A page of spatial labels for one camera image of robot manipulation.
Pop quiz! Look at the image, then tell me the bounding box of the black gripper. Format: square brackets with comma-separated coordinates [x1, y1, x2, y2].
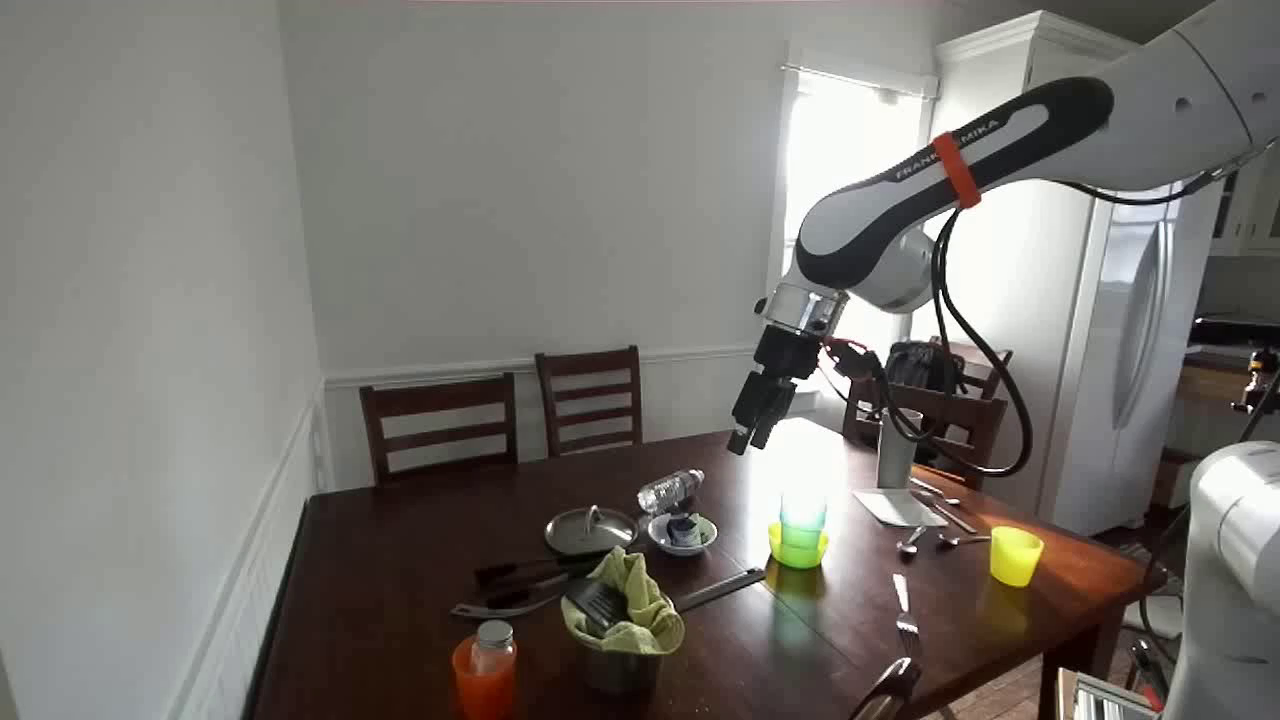
[724, 325, 822, 461]

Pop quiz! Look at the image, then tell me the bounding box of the translucent green cup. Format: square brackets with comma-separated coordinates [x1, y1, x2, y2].
[766, 435, 840, 573]

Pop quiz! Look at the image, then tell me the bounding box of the yellow plastic cup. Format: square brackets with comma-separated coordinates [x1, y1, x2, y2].
[989, 525, 1046, 592]

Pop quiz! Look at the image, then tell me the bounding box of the clear plastic water bottle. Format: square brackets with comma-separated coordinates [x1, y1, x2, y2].
[633, 465, 712, 517]

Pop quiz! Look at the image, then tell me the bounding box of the small silver bowl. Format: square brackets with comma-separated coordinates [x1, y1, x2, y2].
[643, 507, 724, 561]

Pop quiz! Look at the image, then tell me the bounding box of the silver table knife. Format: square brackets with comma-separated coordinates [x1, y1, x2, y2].
[671, 564, 772, 615]

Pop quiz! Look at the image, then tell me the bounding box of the silver pan lid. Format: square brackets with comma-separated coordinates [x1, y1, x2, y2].
[541, 500, 641, 561]

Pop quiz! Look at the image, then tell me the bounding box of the silver utensil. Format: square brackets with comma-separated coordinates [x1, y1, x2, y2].
[912, 470, 967, 510]

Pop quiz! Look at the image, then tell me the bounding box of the yellow-green cloth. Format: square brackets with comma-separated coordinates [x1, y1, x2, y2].
[556, 539, 688, 659]

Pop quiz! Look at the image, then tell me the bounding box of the black spatula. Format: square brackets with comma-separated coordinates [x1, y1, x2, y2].
[470, 550, 601, 601]

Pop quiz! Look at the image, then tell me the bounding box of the bright window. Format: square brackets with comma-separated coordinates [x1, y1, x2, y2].
[765, 56, 936, 397]

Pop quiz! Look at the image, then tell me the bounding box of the black cooking utensil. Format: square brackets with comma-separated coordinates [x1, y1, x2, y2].
[446, 577, 578, 627]

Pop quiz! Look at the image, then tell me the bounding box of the orange plastic bottle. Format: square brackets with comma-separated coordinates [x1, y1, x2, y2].
[446, 615, 518, 720]

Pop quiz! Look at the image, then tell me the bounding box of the white refrigerator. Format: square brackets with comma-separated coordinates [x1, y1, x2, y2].
[1037, 173, 1223, 539]

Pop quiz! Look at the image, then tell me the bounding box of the dark kitchen counter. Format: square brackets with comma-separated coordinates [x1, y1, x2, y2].
[1174, 316, 1280, 461]

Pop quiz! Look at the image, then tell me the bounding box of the grey camera stand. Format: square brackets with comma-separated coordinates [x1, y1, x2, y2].
[855, 419, 950, 530]

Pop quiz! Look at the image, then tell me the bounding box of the black camera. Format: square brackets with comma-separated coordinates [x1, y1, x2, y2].
[881, 334, 967, 401]

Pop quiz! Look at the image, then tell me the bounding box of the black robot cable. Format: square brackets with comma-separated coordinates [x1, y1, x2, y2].
[922, 162, 1040, 485]

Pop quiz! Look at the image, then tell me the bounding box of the orange cable strap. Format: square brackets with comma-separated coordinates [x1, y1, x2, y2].
[930, 128, 983, 212]

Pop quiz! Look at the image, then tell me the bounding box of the robot mount platform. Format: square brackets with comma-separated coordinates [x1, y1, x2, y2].
[1057, 663, 1168, 720]

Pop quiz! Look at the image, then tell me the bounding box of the white wall cabinet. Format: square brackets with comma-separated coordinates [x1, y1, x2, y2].
[1209, 151, 1280, 261]

